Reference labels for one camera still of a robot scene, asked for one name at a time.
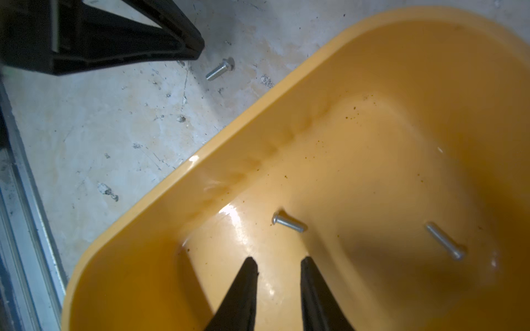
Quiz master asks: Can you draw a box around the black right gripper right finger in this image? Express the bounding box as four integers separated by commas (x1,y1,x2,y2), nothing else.
300,257,354,331

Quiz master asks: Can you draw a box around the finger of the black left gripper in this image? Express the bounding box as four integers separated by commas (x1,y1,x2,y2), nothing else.
1,1,198,76
124,0,205,58

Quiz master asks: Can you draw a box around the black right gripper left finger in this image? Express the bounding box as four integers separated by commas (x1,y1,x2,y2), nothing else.
205,257,259,331

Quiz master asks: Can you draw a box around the silver screw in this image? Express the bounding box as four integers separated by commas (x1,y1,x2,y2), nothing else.
425,222,467,261
206,57,235,81
271,212,306,233

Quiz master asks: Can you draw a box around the yellow plastic storage box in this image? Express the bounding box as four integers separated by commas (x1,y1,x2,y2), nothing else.
62,7,529,330

